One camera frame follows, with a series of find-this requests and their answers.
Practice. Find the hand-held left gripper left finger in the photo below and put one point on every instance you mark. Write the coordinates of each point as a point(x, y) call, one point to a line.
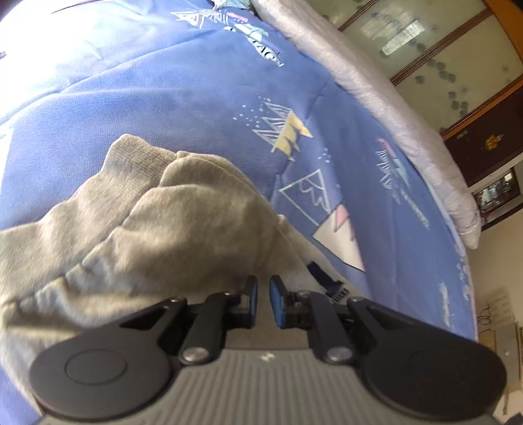
point(253, 300)

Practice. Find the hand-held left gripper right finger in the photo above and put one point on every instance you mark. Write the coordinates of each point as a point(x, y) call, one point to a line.
point(278, 302)

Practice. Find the grey sweatshirt garment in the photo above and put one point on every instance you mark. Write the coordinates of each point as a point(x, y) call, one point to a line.
point(163, 229)

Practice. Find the white folded quilt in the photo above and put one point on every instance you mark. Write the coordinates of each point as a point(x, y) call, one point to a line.
point(367, 94)

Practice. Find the blue printed blanket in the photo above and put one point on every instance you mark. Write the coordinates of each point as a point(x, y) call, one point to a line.
point(163, 81)

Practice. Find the cluttered shelf beyond doorway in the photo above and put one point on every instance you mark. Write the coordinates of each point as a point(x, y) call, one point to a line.
point(496, 196)

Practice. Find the dark wooden door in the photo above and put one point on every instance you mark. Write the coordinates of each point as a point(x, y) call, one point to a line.
point(482, 151)

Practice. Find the orange door ornament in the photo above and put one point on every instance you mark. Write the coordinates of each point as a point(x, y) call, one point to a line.
point(492, 141)

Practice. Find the wardrobe with frosted glass doors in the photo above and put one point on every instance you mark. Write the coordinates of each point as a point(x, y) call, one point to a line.
point(429, 45)

